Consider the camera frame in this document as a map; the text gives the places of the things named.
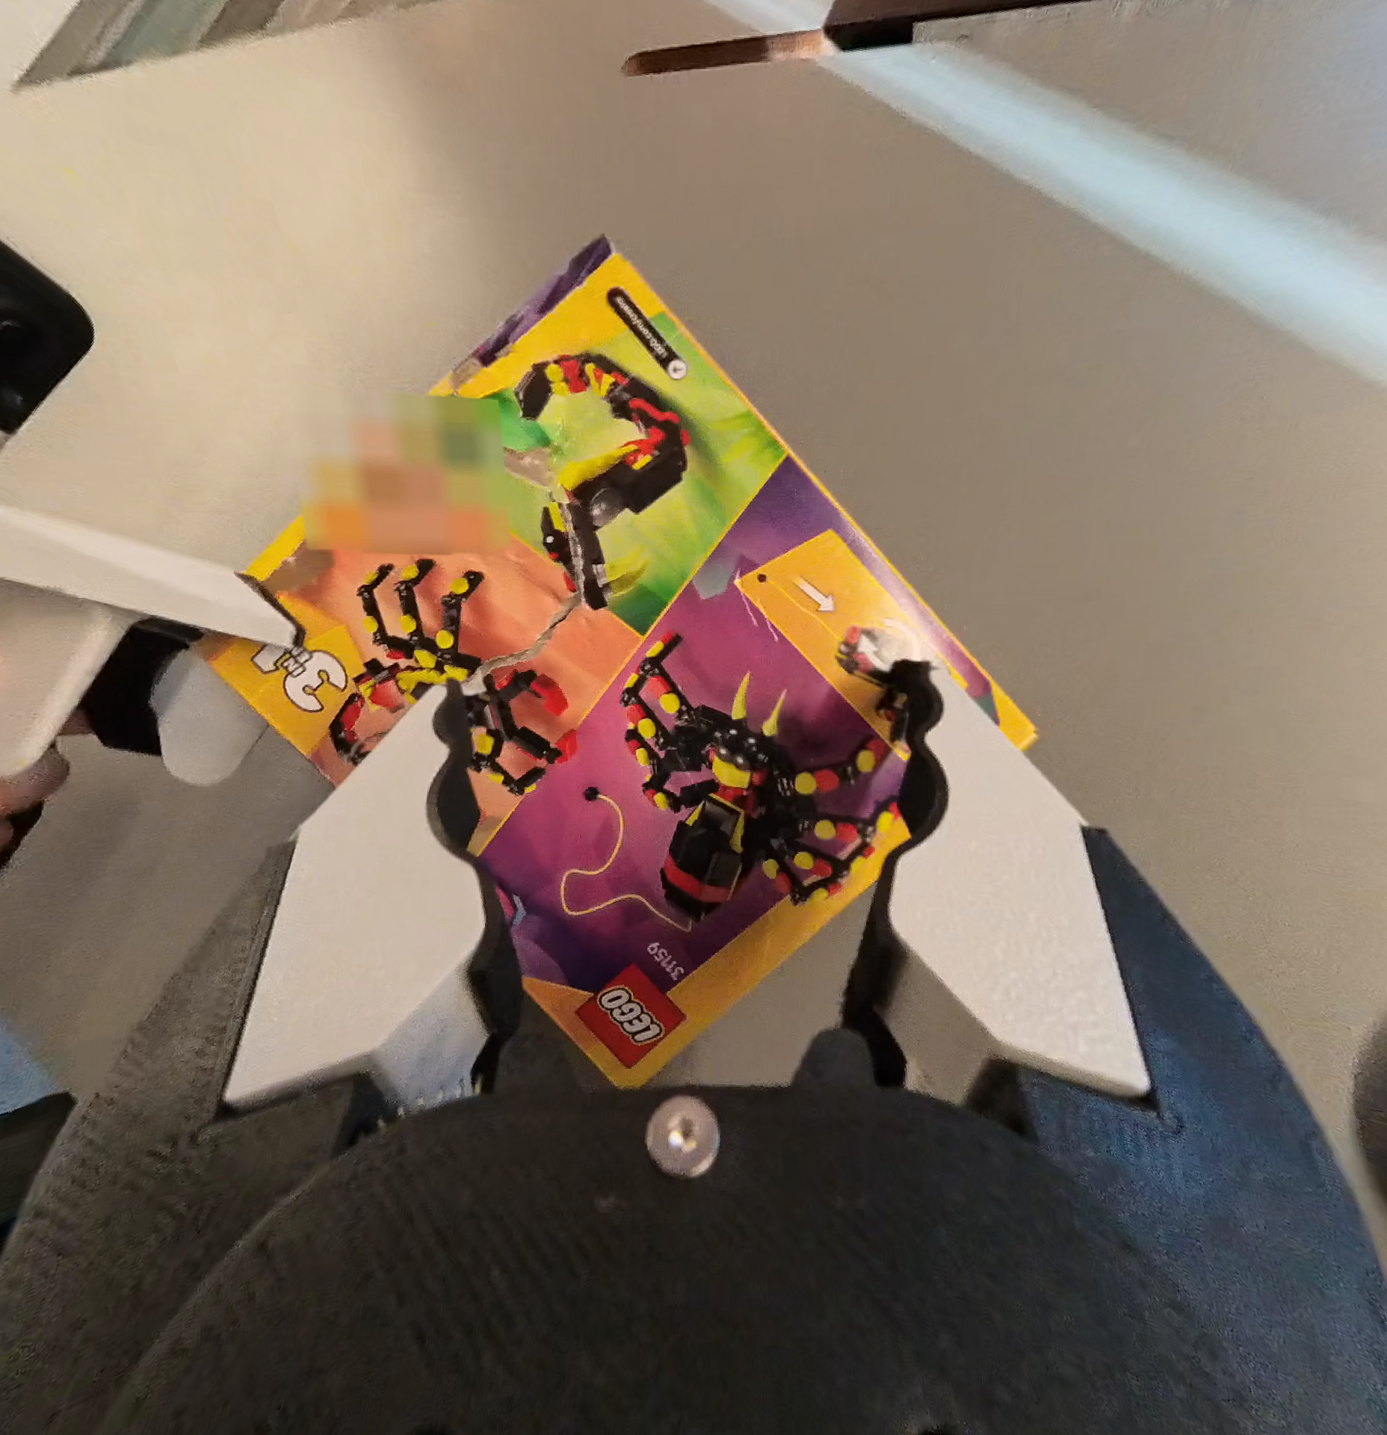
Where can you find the person's left hand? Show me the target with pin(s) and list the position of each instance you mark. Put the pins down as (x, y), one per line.
(9, 807)

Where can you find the yellow spider-print toy box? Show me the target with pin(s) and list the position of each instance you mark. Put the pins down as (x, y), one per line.
(604, 840)

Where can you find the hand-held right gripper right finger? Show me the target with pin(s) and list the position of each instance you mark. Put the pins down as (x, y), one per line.
(1007, 919)

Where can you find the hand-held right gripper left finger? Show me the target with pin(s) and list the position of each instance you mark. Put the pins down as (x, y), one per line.
(368, 919)

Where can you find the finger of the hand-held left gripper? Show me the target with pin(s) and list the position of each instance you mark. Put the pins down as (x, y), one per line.
(111, 560)

